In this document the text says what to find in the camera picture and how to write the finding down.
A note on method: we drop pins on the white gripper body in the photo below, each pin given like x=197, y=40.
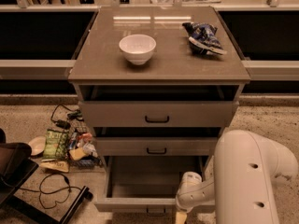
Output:
x=186, y=198

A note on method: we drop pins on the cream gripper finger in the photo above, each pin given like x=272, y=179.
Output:
x=181, y=217

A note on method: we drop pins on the grey bottom drawer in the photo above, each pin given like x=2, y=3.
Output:
x=146, y=184

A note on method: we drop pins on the grey drawer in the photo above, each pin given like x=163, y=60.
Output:
x=173, y=141
x=159, y=106
x=146, y=184

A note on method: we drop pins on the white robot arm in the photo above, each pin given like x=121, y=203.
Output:
x=246, y=166

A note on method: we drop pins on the grey middle drawer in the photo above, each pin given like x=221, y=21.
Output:
x=173, y=141

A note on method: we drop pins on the grey three-drawer cabinet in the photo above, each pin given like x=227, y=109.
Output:
x=101, y=63

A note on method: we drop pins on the grey top drawer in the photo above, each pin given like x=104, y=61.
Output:
x=159, y=106

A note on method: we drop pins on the yellow sponge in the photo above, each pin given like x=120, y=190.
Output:
x=77, y=154

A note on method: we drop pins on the tan snack bag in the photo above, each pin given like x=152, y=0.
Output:
x=60, y=166

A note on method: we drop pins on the green chip bag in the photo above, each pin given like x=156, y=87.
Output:
x=55, y=145

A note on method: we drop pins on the blue chip bag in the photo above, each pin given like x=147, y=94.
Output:
x=202, y=38

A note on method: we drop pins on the white ceramic bowl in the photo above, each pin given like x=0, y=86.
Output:
x=137, y=49

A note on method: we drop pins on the white plate on floor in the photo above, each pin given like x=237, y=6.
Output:
x=37, y=145

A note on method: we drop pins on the black chair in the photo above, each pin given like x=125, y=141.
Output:
x=15, y=167

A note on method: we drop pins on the wire basket with snacks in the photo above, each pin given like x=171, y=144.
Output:
x=80, y=136

